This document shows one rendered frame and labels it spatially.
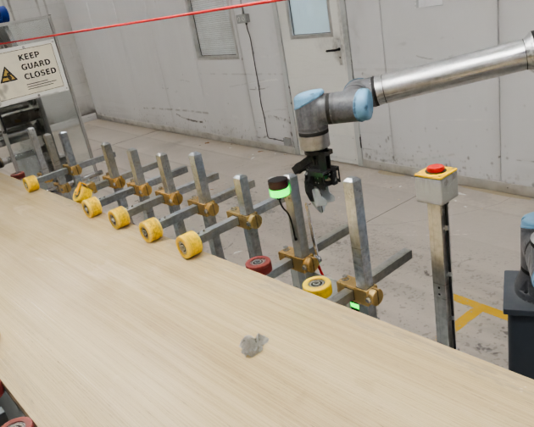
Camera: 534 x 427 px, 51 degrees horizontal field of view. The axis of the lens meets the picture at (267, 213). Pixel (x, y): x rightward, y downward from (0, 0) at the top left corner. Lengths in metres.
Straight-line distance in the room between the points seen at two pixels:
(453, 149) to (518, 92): 0.70
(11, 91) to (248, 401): 3.02
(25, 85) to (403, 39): 2.74
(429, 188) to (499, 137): 3.03
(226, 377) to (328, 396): 0.24
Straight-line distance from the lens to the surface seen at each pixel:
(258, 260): 1.72
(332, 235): 1.93
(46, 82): 3.97
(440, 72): 1.71
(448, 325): 1.52
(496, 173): 4.44
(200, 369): 1.34
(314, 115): 1.62
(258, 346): 1.34
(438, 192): 1.32
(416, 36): 4.56
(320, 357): 1.29
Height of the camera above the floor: 1.67
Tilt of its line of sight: 22 degrees down
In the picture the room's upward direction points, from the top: 11 degrees counter-clockwise
